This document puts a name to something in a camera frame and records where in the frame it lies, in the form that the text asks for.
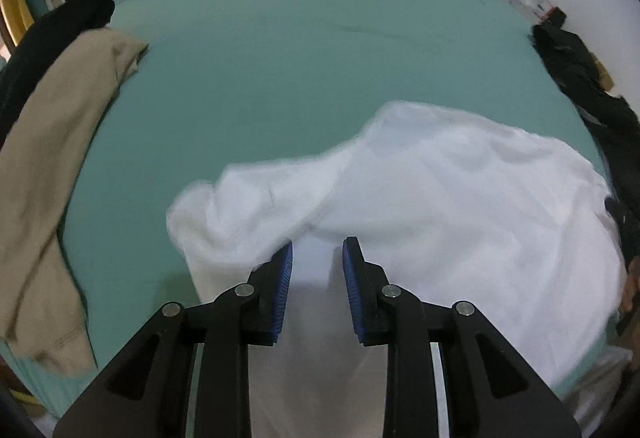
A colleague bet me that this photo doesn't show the person's right hand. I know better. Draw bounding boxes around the person's right hand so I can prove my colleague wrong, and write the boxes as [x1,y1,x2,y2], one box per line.
[620,255,640,319]

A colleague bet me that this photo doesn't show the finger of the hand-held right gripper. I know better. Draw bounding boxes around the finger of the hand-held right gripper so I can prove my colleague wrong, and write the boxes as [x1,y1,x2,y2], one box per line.
[604,196,626,239]

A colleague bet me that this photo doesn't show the bed with green sheet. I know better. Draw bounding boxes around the bed with green sheet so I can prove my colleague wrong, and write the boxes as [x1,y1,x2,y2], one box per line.
[0,0,640,419]

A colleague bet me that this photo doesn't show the black backpack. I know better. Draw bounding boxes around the black backpack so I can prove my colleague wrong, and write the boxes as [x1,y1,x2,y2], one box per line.
[530,20,640,129]

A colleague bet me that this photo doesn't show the beige pants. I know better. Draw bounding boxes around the beige pants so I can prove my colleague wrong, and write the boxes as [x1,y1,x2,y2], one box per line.
[0,28,149,378]

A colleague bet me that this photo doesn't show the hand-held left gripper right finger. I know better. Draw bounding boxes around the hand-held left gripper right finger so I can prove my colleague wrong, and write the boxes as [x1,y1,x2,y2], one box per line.
[341,236,583,438]

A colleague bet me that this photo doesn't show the yellow curtain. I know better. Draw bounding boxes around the yellow curtain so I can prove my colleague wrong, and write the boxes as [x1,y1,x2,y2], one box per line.
[0,0,32,49]

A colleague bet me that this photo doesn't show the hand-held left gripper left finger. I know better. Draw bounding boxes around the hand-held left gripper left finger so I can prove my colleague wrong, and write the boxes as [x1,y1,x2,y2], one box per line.
[52,239,294,438]

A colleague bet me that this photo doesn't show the black jacket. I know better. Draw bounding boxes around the black jacket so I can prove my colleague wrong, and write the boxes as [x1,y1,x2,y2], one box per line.
[575,92,640,261]

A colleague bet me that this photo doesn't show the black garment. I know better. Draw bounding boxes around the black garment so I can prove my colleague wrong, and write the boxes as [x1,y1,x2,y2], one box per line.
[0,0,116,149]

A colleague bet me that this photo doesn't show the white hooded jacket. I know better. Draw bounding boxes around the white hooded jacket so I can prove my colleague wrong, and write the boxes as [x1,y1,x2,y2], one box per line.
[166,101,628,438]

